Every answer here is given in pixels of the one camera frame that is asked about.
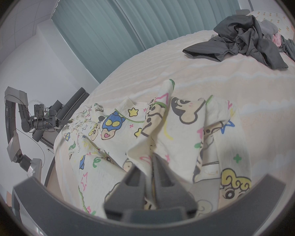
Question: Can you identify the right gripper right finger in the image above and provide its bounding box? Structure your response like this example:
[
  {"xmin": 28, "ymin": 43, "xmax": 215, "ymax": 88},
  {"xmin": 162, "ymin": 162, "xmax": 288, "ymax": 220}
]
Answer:
[{"xmin": 151, "ymin": 154, "xmax": 197, "ymax": 215}]

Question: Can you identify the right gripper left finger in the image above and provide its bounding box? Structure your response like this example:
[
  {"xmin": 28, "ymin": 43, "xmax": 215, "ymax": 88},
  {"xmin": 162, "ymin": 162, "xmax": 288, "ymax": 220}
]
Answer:
[{"xmin": 104, "ymin": 167, "xmax": 147, "ymax": 218}]

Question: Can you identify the white printed pyjama top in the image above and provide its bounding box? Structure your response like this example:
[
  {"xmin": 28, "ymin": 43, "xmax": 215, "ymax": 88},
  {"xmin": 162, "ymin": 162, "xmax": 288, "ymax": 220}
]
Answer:
[{"xmin": 61, "ymin": 79, "xmax": 252, "ymax": 218}]

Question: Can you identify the black padded chair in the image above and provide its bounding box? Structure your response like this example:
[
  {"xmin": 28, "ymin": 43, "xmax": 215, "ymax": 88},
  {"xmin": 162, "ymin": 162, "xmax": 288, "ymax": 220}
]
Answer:
[{"xmin": 48, "ymin": 88, "xmax": 90, "ymax": 132}]

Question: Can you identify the bed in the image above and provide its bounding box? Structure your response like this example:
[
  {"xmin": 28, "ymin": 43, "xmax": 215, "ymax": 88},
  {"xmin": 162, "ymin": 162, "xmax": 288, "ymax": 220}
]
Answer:
[{"xmin": 44, "ymin": 0, "xmax": 295, "ymax": 218}]

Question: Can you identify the black garment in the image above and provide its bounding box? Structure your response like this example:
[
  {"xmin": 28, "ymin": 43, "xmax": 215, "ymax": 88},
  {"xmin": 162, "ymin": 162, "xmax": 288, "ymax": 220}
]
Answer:
[{"xmin": 183, "ymin": 15, "xmax": 288, "ymax": 69}]

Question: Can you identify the blue-green curtain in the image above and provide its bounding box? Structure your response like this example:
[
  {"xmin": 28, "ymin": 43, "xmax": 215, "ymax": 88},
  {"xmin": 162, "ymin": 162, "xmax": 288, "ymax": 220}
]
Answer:
[{"xmin": 50, "ymin": 0, "xmax": 241, "ymax": 84}]

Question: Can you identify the pink garment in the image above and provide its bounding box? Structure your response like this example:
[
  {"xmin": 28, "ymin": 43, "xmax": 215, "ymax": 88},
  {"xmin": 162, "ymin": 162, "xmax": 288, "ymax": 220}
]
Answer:
[{"xmin": 272, "ymin": 32, "xmax": 282, "ymax": 46}]

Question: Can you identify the grey white bedside table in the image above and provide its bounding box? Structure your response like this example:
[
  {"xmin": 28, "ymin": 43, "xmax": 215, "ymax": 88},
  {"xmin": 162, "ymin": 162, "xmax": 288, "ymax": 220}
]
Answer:
[{"xmin": 236, "ymin": 8, "xmax": 252, "ymax": 17}]

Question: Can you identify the white printed pillow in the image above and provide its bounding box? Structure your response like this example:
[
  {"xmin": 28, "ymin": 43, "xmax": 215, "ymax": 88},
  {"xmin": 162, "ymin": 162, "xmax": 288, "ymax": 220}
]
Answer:
[{"xmin": 246, "ymin": 10, "xmax": 295, "ymax": 40}]

